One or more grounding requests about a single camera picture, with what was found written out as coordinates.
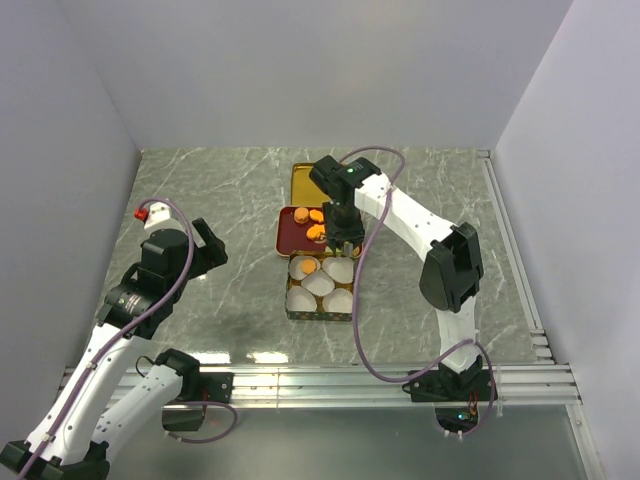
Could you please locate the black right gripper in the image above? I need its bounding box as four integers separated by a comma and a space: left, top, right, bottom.
322, 200, 366, 251

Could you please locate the orange fish cookie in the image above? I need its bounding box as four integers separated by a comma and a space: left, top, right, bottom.
309, 209, 325, 223
306, 224, 326, 243

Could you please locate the orange round waffle cookie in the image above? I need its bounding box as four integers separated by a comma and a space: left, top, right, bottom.
299, 259, 318, 276

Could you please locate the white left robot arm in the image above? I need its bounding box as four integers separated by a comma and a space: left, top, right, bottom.
1, 218, 228, 479

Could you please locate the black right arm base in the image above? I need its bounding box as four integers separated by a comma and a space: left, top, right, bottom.
402, 366, 498, 440

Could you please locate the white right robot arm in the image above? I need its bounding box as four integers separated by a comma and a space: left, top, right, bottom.
309, 151, 490, 402

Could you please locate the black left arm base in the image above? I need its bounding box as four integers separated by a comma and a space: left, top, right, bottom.
161, 371, 234, 433

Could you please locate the round orange sandwich cookie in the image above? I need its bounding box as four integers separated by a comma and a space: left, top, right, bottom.
293, 207, 309, 225

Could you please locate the white paper cup top-right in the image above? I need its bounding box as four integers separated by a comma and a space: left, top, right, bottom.
322, 256, 354, 284

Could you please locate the gold tin lid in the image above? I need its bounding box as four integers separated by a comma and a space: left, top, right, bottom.
290, 163, 329, 207

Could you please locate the red rectangular tray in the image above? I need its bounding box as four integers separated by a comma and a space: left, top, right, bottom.
276, 206, 333, 256

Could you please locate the white paper cup centre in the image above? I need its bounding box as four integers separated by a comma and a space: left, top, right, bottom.
301, 270, 335, 297

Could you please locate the white paper cup top-left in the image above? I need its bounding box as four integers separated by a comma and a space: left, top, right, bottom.
289, 255, 321, 281

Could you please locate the green gold cookie tin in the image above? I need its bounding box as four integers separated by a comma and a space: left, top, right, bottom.
285, 252, 357, 322

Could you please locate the white paper cup bottom-right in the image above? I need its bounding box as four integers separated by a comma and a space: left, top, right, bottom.
322, 288, 353, 314

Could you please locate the white paper cup bottom-left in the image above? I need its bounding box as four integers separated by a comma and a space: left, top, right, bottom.
286, 285, 317, 312

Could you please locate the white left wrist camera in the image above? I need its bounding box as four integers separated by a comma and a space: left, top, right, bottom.
134, 201, 175, 234

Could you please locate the aluminium mounting rail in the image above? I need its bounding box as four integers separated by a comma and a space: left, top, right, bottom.
59, 364, 584, 409

